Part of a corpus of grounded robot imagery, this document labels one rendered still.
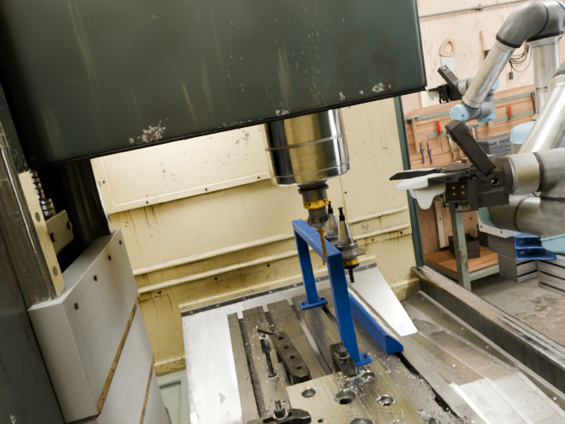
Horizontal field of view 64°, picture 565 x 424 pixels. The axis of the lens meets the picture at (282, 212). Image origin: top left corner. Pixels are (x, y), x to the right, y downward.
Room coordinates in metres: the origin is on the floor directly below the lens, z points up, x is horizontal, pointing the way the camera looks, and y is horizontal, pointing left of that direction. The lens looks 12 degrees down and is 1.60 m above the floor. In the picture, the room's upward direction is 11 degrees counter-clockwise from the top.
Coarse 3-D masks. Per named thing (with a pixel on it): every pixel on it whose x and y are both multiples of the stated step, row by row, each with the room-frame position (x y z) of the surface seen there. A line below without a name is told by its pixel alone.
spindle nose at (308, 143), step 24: (288, 120) 0.80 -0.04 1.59; (312, 120) 0.80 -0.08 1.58; (336, 120) 0.83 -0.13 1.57; (264, 144) 0.86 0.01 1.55; (288, 144) 0.81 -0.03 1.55; (312, 144) 0.80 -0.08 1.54; (336, 144) 0.82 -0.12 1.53; (288, 168) 0.81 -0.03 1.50; (312, 168) 0.80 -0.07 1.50; (336, 168) 0.81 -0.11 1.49
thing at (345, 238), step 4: (340, 220) 1.18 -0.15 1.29; (344, 220) 1.17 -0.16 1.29; (340, 224) 1.18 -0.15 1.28; (344, 224) 1.17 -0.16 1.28; (348, 224) 1.18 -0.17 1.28; (340, 228) 1.18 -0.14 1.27; (344, 228) 1.17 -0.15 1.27; (348, 228) 1.18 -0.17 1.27; (340, 232) 1.18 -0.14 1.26; (344, 232) 1.17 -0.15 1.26; (348, 232) 1.17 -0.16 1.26; (340, 236) 1.18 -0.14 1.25; (344, 236) 1.17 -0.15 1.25; (348, 236) 1.17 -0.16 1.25; (340, 240) 1.18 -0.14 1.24; (344, 240) 1.17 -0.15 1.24; (348, 240) 1.17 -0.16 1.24; (352, 240) 1.17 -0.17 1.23; (340, 244) 1.17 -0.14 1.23; (344, 244) 1.17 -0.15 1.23; (348, 244) 1.16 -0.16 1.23
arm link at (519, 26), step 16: (512, 16) 1.62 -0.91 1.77; (528, 16) 1.58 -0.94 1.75; (544, 16) 1.59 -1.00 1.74; (512, 32) 1.61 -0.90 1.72; (528, 32) 1.59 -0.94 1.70; (496, 48) 1.67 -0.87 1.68; (512, 48) 1.63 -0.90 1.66; (496, 64) 1.68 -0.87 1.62; (480, 80) 1.73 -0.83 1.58; (464, 96) 1.81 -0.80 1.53; (480, 96) 1.76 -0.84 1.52; (464, 112) 1.80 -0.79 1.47; (480, 112) 1.84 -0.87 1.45
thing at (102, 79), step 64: (0, 0) 0.69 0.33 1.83; (64, 0) 0.71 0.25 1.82; (128, 0) 0.72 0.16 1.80; (192, 0) 0.73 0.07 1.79; (256, 0) 0.75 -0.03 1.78; (320, 0) 0.76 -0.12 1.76; (384, 0) 0.78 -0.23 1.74; (0, 64) 0.69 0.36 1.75; (64, 64) 0.70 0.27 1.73; (128, 64) 0.72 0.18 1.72; (192, 64) 0.73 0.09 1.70; (256, 64) 0.74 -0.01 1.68; (320, 64) 0.76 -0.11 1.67; (384, 64) 0.77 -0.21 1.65; (64, 128) 0.70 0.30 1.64; (128, 128) 0.71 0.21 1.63; (192, 128) 0.73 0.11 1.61
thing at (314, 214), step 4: (320, 208) 0.86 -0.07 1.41; (324, 208) 0.87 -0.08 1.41; (308, 212) 0.88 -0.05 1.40; (312, 212) 0.86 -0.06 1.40; (316, 212) 0.86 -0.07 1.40; (320, 212) 0.86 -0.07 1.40; (324, 212) 0.86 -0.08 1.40; (312, 216) 0.86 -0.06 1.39; (316, 216) 0.86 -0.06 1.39; (320, 216) 0.86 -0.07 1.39; (324, 216) 0.86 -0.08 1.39; (328, 216) 0.87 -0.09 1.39; (308, 220) 0.88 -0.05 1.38; (312, 220) 0.86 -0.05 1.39; (316, 220) 0.86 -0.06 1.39; (320, 220) 0.86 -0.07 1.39; (324, 220) 0.86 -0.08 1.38; (312, 224) 0.87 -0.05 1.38; (316, 224) 0.86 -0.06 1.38; (320, 224) 0.86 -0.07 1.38; (324, 224) 0.87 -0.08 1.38
